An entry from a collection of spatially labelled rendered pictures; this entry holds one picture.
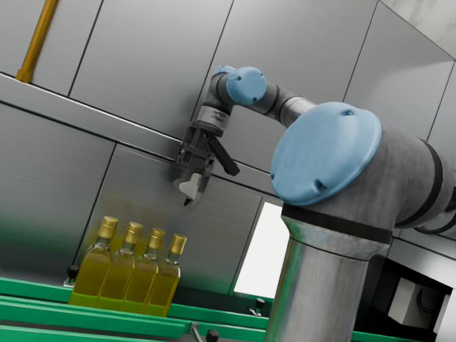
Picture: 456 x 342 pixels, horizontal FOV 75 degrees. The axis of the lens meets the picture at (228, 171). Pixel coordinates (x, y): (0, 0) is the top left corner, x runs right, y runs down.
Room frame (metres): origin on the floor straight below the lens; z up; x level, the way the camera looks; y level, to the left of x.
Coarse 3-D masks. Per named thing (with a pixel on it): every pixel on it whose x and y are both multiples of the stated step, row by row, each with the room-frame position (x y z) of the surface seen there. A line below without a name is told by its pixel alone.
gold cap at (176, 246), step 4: (176, 236) 0.75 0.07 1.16; (180, 236) 0.76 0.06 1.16; (184, 236) 0.77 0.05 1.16; (172, 240) 0.76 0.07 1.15; (176, 240) 0.75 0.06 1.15; (180, 240) 0.75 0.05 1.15; (184, 240) 0.75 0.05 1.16; (172, 244) 0.75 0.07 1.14; (176, 244) 0.75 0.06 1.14; (180, 244) 0.75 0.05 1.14; (184, 244) 0.76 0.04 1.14; (172, 248) 0.75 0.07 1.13; (176, 248) 0.75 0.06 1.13; (180, 248) 0.75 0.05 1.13; (172, 252) 0.75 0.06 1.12; (176, 252) 0.75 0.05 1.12; (180, 252) 0.76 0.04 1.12
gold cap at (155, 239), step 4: (156, 228) 0.75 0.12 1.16; (152, 232) 0.73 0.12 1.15; (156, 232) 0.73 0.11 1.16; (160, 232) 0.73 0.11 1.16; (164, 232) 0.74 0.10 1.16; (152, 236) 0.73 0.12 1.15; (156, 236) 0.73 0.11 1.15; (160, 236) 0.73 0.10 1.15; (148, 240) 0.74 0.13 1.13; (152, 240) 0.73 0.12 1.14; (156, 240) 0.73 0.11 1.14; (160, 240) 0.73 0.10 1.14; (148, 244) 0.73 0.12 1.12; (152, 244) 0.73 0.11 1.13; (156, 244) 0.73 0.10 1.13; (160, 244) 0.74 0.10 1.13; (152, 248) 0.73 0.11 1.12; (156, 248) 0.73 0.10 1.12
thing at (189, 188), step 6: (198, 174) 0.73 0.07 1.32; (192, 180) 0.72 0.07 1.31; (198, 180) 0.74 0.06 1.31; (180, 186) 0.71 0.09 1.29; (186, 186) 0.72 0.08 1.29; (192, 186) 0.72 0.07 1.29; (198, 186) 0.72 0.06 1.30; (186, 192) 0.72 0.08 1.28; (192, 192) 0.72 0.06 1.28; (198, 192) 0.72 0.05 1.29; (192, 198) 0.72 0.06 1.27; (198, 198) 0.72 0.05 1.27; (192, 204) 0.72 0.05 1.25
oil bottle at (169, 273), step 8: (160, 264) 0.75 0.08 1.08; (168, 264) 0.74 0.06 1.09; (176, 264) 0.76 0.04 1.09; (160, 272) 0.73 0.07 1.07; (168, 272) 0.74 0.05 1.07; (176, 272) 0.75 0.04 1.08; (160, 280) 0.73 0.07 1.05; (168, 280) 0.74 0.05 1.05; (176, 280) 0.75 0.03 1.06; (160, 288) 0.73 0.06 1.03; (168, 288) 0.74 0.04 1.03; (152, 296) 0.73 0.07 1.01; (160, 296) 0.74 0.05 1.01; (168, 296) 0.74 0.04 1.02; (152, 304) 0.73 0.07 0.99; (160, 304) 0.74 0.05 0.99; (168, 304) 0.75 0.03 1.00; (144, 312) 0.74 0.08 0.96; (152, 312) 0.73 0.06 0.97; (160, 312) 0.74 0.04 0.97
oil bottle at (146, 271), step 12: (144, 264) 0.72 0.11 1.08; (156, 264) 0.73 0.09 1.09; (132, 276) 0.71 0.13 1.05; (144, 276) 0.72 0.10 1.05; (156, 276) 0.73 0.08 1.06; (132, 288) 0.71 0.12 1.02; (144, 288) 0.72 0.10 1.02; (132, 300) 0.71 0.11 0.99; (144, 300) 0.72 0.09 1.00; (132, 312) 0.72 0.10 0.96
